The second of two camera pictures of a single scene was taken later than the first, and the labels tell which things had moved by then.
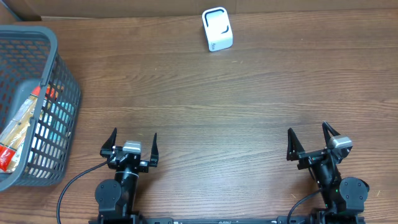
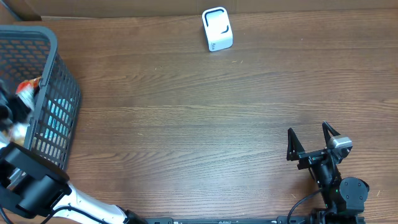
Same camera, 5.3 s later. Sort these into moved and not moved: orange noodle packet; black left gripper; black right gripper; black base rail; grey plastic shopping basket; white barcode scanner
Moved: orange noodle packet; black left gripper
Not moved: black base rail; grey plastic shopping basket; black right gripper; white barcode scanner
